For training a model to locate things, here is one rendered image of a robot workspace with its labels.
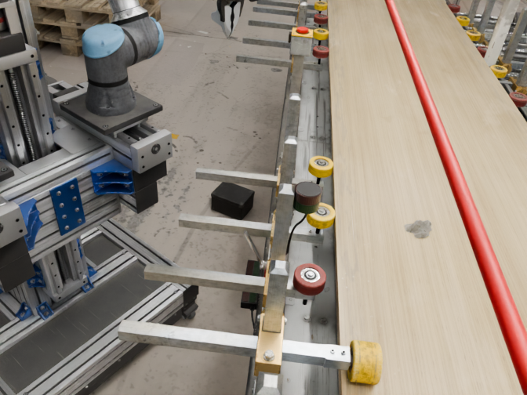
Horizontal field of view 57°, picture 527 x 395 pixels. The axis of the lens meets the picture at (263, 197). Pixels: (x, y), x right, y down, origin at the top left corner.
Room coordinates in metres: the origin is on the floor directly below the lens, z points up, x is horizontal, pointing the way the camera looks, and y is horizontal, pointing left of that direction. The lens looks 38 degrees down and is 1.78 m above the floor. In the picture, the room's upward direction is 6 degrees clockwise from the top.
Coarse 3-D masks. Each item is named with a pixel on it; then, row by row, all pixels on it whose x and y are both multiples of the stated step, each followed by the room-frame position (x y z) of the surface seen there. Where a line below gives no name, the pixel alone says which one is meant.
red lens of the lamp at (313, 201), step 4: (296, 184) 0.87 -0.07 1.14; (320, 188) 0.87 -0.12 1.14; (296, 192) 0.84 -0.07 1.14; (320, 192) 0.85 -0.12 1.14; (296, 196) 0.84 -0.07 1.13; (300, 196) 0.83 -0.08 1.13; (304, 196) 0.83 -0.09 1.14; (316, 196) 0.84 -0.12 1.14; (320, 196) 0.85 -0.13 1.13; (296, 200) 0.84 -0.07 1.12; (300, 200) 0.83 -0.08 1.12; (304, 200) 0.83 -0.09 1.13; (308, 200) 0.83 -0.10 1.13; (312, 200) 0.83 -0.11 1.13; (316, 200) 0.84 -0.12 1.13; (304, 204) 0.83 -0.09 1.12; (308, 204) 0.83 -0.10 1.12; (312, 204) 0.83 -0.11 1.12
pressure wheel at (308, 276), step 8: (304, 264) 0.85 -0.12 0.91; (312, 264) 0.85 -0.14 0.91; (296, 272) 0.82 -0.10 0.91; (304, 272) 0.83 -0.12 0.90; (312, 272) 0.82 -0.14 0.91; (320, 272) 0.83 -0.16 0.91; (296, 280) 0.80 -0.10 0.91; (304, 280) 0.80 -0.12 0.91; (312, 280) 0.80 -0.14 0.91; (320, 280) 0.80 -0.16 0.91; (296, 288) 0.79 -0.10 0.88; (304, 288) 0.78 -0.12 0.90; (312, 288) 0.78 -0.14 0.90; (320, 288) 0.79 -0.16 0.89; (304, 304) 0.81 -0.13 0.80
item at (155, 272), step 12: (156, 264) 0.84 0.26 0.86; (144, 276) 0.82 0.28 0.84; (156, 276) 0.82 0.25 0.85; (168, 276) 0.81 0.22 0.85; (180, 276) 0.81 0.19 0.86; (192, 276) 0.82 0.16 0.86; (204, 276) 0.82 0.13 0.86; (216, 276) 0.82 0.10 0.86; (228, 276) 0.83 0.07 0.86; (240, 276) 0.83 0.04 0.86; (252, 276) 0.84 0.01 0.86; (228, 288) 0.81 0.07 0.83; (240, 288) 0.81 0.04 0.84; (252, 288) 0.81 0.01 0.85; (288, 288) 0.81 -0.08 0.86
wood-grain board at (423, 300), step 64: (384, 64) 2.21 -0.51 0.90; (448, 64) 2.28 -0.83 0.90; (384, 128) 1.60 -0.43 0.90; (448, 128) 1.64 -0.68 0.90; (512, 128) 1.70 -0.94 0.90; (384, 192) 1.19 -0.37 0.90; (448, 192) 1.23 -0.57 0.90; (512, 192) 1.26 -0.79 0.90; (384, 256) 0.91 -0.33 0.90; (448, 256) 0.94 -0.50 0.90; (512, 256) 0.96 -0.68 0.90; (384, 320) 0.71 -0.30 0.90; (448, 320) 0.72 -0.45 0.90; (384, 384) 0.54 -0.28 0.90; (448, 384) 0.56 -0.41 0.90; (512, 384) 0.57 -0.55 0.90
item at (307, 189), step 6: (300, 186) 0.87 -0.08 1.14; (306, 186) 0.87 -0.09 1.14; (312, 186) 0.87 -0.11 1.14; (300, 192) 0.84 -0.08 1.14; (306, 192) 0.84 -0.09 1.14; (312, 192) 0.85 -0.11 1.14; (318, 192) 0.85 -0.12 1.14; (300, 204) 0.83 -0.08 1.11; (306, 216) 0.86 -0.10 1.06; (300, 222) 0.86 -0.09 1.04; (294, 228) 0.86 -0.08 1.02; (288, 246) 0.86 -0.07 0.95; (288, 252) 0.86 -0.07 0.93
